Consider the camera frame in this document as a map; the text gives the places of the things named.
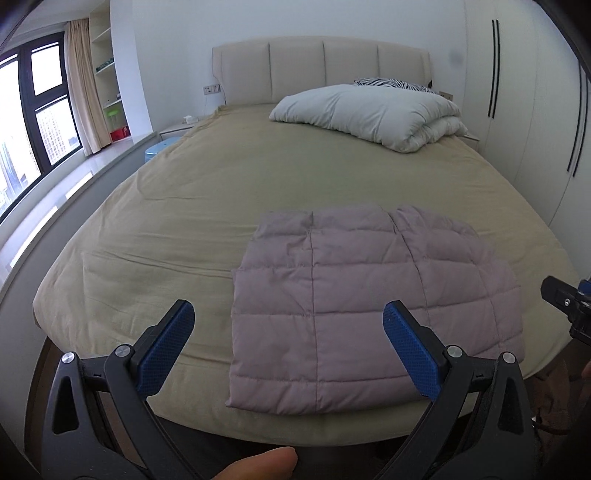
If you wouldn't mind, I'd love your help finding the person's left hand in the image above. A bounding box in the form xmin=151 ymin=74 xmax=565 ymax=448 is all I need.
xmin=217 ymin=447 xmax=298 ymax=480

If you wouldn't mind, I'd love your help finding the black framed window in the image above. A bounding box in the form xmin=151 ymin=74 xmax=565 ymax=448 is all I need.
xmin=0 ymin=32 xmax=84 ymax=220

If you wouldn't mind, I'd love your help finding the bed with beige sheet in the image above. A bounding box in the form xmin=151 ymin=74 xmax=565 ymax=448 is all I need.
xmin=32 ymin=104 xmax=573 ymax=448

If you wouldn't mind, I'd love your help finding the beige curtain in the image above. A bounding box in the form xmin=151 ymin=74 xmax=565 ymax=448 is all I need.
xmin=64 ymin=19 xmax=109 ymax=155

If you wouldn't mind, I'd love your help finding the black wardrobe handle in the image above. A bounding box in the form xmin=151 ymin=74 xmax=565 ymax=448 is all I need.
xmin=567 ymin=65 xmax=583 ymax=169
xmin=490 ymin=21 xmax=501 ymax=118
xmin=573 ymin=83 xmax=589 ymax=178
xmin=486 ymin=19 xmax=497 ymax=116

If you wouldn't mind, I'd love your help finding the light blue stool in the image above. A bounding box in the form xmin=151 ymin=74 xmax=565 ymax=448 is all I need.
xmin=144 ymin=141 xmax=178 ymax=164

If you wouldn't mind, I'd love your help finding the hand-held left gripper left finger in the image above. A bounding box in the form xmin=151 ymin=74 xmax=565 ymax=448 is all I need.
xmin=41 ymin=299 xmax=204 ymax=480

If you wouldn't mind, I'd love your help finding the pink hooded puffer coat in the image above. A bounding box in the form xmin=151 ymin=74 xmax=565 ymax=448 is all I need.
xmin=225 ymin=205 xmax=526 ymax=414

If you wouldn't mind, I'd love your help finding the white wardrobe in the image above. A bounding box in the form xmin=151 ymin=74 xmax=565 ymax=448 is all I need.
xmin=462 ymin=0 xmax=591 ymax=287

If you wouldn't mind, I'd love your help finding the folded white duvet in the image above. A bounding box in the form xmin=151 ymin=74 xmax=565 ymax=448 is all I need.
xmin=269 ymin=84 xmax=469 ymax=154

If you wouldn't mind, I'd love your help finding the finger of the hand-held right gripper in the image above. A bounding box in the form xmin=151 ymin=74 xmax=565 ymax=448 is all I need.
xmin=541 ymin=275 xmax=591 ymax=344

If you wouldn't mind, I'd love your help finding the beige padded headboard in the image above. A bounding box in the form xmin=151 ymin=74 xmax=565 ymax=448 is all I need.
xmin=211 ymin=39 xmax=431 ymax=107

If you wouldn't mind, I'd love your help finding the zebra print pillow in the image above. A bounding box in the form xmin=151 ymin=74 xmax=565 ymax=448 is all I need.
xmin=354 ymin=78 xmax=437 ymax=93

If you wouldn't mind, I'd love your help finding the white wall shelf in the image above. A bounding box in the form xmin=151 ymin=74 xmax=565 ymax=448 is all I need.
xmin=90 ymin=11 xmax=132 ymax=144

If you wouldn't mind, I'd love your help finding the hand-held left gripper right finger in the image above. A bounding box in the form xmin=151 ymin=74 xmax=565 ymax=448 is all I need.
xmin=372 ymin=300 xmax=539 ymax=480

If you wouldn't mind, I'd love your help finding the white window ledge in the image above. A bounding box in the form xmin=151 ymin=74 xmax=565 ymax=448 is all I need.
xmin=0 ymin=131 xmax=162 ymax=287

